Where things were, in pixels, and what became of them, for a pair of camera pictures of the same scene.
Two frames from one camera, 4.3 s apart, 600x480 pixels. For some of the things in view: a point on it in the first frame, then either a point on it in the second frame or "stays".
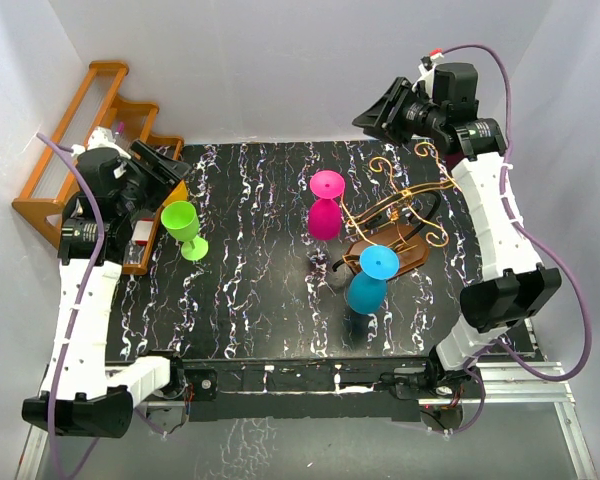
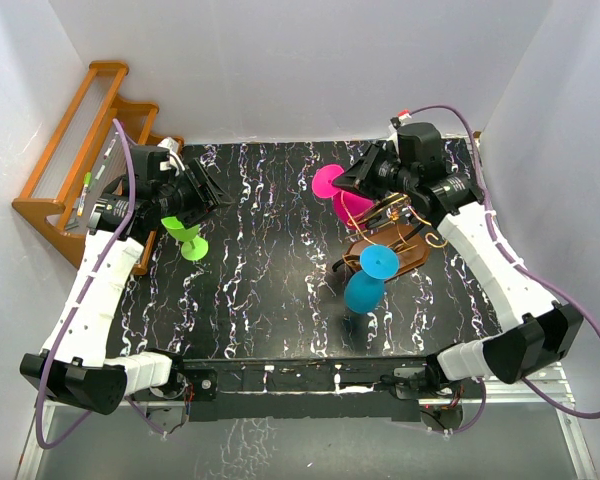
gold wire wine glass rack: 401,221 stays
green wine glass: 181,221 stays
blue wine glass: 367,290 stays
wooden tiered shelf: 96,104 stays
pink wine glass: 324,213 → 353,209
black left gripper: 165,169 → 206,194
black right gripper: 376,121 → 359,177
